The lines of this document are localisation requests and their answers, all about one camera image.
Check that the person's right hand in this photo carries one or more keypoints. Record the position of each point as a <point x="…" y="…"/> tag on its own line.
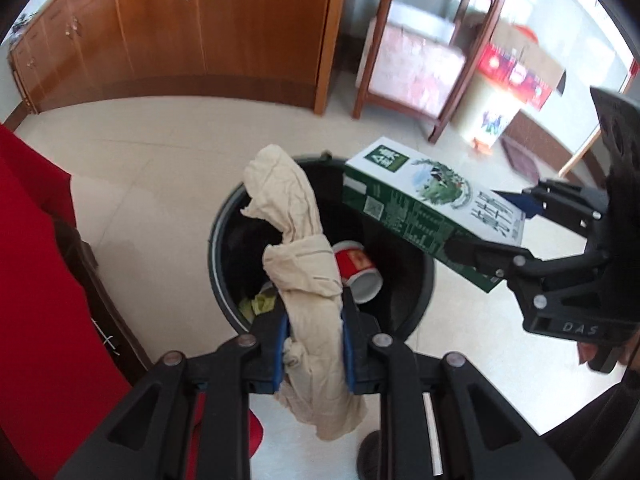
<point x="589" y="355"/>

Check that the red gift box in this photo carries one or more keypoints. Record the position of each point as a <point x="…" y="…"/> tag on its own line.
<point x="495" y="65"/>

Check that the yellow cloth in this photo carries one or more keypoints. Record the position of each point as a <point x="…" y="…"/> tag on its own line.
<point x="257" y="305"/>

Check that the black trash bin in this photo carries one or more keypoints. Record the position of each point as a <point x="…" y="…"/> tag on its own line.
<point x="230" y="240"/>

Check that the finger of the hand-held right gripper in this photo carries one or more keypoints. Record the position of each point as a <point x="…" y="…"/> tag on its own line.
<point x="490" y="260"/>
<point x="555" y="202"/>

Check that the white flat board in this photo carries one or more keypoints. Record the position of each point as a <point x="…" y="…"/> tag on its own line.
<point x="420" y="20"/>

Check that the red tablecloth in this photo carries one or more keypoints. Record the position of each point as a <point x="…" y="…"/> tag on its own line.
<point x="40" y="310"/>

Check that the long wooden sideboard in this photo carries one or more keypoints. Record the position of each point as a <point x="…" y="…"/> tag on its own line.
<point x="200" y="35"/>

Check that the red and white paper cup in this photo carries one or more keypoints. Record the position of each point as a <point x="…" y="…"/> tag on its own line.
<point x="355" y="262"/>

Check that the beige cloth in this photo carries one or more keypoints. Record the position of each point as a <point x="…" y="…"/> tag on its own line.
<point x="300" y="270"/>

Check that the carved wooden side stand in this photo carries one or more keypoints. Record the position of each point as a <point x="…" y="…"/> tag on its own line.
<point x="380" y="35"/>

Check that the dark floor mat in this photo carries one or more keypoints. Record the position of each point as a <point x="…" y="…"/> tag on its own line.
<point x="520" y="157"/>

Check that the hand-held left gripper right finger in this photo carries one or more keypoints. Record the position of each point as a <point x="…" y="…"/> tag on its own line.
<point x="348" y="345"/>

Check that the cream bag with floral print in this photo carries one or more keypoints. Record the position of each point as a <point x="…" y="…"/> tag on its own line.
<point x="482" y="110"/>

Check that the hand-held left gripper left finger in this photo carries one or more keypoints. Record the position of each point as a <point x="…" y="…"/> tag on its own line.
<point x="280" y="355"/>

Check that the green and white carton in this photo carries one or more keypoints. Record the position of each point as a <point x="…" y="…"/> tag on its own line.
<point x="425" y="195"/>

